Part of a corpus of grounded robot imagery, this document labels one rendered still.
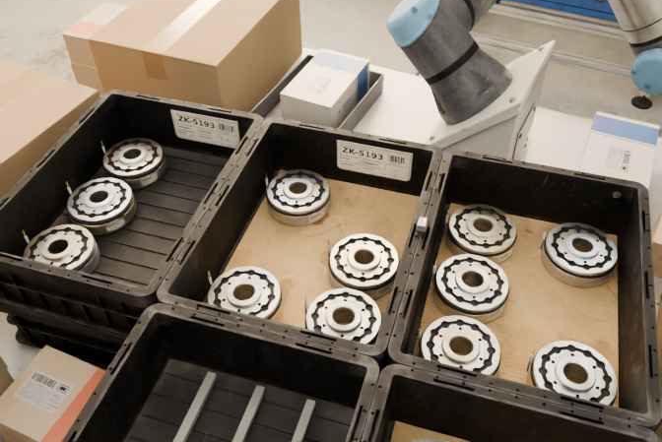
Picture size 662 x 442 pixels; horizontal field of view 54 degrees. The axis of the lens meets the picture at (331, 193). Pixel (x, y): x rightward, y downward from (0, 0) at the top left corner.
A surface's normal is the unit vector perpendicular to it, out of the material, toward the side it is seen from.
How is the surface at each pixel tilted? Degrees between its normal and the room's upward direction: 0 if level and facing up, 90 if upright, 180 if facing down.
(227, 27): 0
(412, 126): 0
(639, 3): 81
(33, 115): 0
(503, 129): 90
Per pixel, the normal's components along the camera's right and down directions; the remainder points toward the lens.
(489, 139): -0.47, 0.61
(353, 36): -0.01, -0.73
